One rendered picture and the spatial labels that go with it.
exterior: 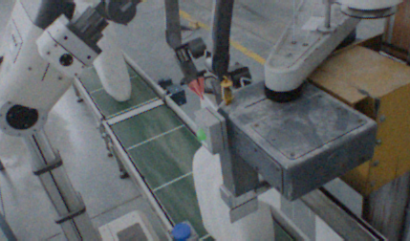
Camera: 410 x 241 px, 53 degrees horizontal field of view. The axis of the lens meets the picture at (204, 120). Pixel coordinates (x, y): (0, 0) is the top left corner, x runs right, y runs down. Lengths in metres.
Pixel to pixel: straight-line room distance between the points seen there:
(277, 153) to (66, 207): 1.11
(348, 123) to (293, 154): 0.15
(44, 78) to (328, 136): 0.83
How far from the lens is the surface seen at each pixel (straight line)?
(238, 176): 1.06
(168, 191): 2.16
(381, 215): 1.53
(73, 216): 1.77
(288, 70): 0.92
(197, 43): 1.55
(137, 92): 3.05
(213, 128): 0.93
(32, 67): 1.29
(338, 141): 0.86
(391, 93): 1.01
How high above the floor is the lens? 1.87
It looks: 35 degrees down
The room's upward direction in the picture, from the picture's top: 9 degrees counter-clockwise
